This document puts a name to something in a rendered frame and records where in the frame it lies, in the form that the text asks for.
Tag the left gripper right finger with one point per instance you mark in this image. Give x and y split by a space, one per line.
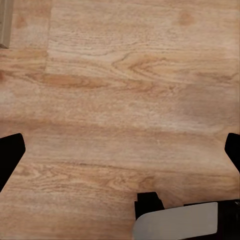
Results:
232 148

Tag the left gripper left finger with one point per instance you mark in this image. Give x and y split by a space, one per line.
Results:
12 148

